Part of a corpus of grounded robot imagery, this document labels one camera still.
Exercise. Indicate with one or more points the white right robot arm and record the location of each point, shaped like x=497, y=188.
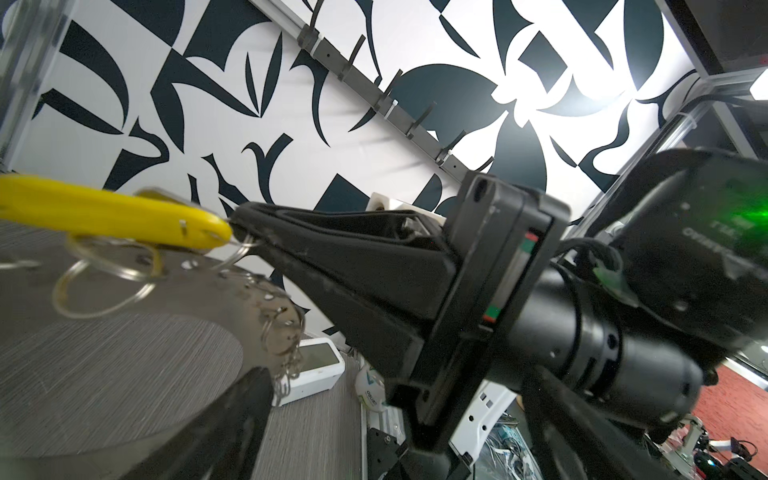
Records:
x=668, y=281

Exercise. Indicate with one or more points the white digital clock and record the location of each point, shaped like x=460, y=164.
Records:
x=315, y=367

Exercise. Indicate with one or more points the clear tape roll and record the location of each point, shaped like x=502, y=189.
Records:
x=370, y=389

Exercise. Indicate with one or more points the yellow key tag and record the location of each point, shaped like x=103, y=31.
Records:
x=59, y=206

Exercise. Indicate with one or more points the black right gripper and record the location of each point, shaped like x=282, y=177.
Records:
x=426, y=308

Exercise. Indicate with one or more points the grey wall hook rack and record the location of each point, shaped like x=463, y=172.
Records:
x=380, y=101

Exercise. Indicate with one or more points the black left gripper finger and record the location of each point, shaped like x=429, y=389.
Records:
x=222, y=442

